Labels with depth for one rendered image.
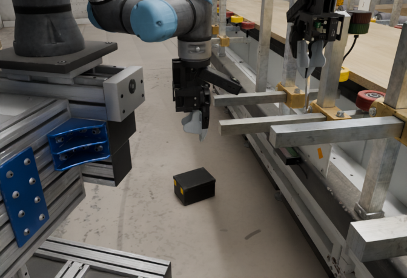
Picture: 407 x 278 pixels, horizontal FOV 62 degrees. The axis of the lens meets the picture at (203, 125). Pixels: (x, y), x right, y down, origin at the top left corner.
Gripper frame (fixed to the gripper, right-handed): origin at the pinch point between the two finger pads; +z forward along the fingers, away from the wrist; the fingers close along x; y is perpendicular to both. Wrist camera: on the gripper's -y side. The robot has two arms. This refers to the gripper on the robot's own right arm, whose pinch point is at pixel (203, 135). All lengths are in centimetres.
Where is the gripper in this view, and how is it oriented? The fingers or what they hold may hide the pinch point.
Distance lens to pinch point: 84.8
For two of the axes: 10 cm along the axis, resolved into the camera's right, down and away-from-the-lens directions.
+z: 0.0, 9.0, 4.3
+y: -9.8, 0.8, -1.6
